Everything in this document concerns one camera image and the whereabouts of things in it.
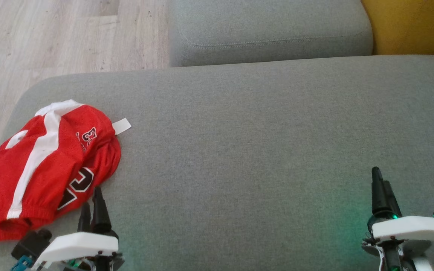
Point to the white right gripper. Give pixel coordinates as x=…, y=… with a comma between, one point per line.
x=413, y=227

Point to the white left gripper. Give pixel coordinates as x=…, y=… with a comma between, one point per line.
x=81, y=244

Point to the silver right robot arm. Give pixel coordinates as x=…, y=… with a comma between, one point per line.
x=423, y=264

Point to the large grey sofa seat cushion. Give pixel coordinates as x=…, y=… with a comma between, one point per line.
x=258, y=150

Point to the wide yellow sofa backrest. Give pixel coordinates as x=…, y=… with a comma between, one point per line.
x=416, y=22

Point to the medium grey sofa seat cushion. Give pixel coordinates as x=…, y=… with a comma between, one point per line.
x=269, y=26

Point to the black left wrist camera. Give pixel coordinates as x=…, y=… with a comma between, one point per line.
x=32, y=242

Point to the blue left camera plug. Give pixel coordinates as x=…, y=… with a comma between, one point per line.
x=21, y=264

